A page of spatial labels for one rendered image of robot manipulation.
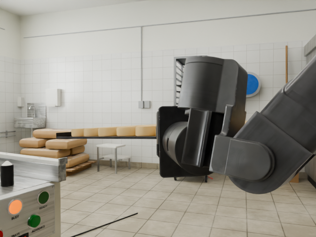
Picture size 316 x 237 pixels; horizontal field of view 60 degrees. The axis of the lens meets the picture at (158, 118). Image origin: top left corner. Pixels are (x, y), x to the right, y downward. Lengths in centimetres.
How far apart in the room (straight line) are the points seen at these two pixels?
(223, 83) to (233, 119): 4
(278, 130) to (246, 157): 4
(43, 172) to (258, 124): 72
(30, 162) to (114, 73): 439
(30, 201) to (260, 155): 64
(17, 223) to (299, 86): 69
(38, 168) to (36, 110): 527
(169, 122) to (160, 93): 447
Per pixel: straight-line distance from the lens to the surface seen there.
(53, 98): 576
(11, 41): 643
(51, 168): 85
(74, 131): 72
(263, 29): 482
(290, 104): 26
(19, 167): 97
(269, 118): 26
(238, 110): 30
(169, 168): 40
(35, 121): 578
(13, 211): 77
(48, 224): 85
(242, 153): 25
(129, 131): 58
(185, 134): 29
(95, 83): 540
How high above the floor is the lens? 104
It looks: 2 degrees down
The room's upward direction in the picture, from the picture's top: straight up
